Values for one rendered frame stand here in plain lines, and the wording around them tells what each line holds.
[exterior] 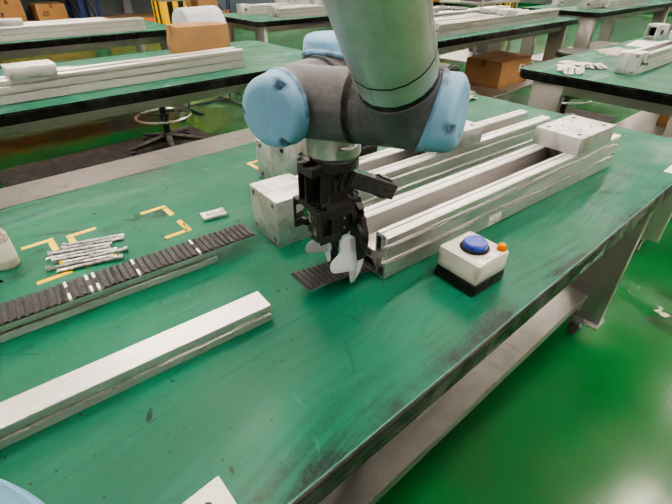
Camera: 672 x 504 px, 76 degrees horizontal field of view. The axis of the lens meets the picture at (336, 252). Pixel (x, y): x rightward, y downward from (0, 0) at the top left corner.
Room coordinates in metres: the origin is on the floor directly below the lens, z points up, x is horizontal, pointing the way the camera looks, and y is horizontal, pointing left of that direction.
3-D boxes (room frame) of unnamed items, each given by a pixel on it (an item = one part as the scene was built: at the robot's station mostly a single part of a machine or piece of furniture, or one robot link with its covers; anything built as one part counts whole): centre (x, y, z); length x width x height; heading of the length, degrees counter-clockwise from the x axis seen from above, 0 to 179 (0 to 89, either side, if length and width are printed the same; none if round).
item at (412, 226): (0.86, -0.37, 0.82); 0.80 x 0.10 x 0.09; 127
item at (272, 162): (1.01, 0.12, 0.83); 0.11 x 0.10 x 0.10; 59
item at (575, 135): (1.01, -0.57, 0.87); 0.16 x 0.11 x 0.07; 127
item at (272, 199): (0.73, 0.09, 0.83); 0.12 x 0.09 x 0.10; 37
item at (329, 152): (0.57, 0.00, 1.02); 0.08 x 0.08 x 0.05
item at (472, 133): (1.01, -0.25, 0.87); 0.16 x 0.11 x 0.07; 127
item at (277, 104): (0.48, 0.03, 1.10); 0.11 x 0.11 x 0.08; 65
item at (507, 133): (1.01, -0.25, 0.82); 0.80 x 0.10 x 0.09; 127
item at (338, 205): (0.57, 0.01, 0.94); 0.09 x 0.08 x 0.12; 127
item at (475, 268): (0.59, -0.22, 0.81); 0.10 x 0.08 x 0.06; 37
